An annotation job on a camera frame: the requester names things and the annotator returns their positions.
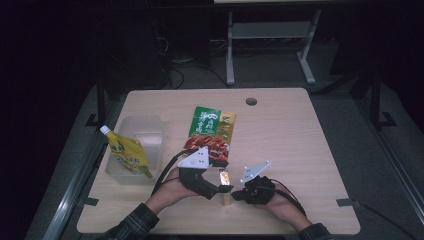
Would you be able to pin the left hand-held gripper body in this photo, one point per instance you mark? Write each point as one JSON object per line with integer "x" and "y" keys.
{"x": 193, "y": 170}

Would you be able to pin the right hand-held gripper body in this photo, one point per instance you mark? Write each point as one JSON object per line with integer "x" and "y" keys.
{"x": 258, "y": 186}

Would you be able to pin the clear plastic container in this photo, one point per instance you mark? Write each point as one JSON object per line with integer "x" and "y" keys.
{"x": 146, "y": 133}

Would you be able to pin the yellow green spout pouch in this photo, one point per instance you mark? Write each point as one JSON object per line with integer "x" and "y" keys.
{"x": 128, "y": 153}

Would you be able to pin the person's left hand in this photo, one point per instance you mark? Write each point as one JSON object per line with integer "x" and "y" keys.
{"x": 173, "y": 191}

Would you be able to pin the person's right hand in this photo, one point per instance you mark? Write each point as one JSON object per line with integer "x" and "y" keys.
{"x": 283, "y": 206}

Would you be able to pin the green and red snack packet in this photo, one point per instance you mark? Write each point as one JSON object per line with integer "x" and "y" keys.
{"x": 208, "y": 128}

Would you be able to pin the grey table bracket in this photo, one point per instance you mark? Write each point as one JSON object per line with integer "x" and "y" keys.
{"x": 88, "y": 201}
{"x": 346, "y": 202}

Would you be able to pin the black metal post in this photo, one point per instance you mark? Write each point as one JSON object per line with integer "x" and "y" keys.
{"x": 101, "y": 100}
{"x": 376, "y": 100}

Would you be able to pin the aluminium frame rail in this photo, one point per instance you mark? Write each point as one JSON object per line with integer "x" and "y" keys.
{"x": 396, "y": 160}
{"x": 73, "y": 193}

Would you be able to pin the white metal stand frame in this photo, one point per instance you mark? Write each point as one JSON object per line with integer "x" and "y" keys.
{"x": 270, "y": 30}

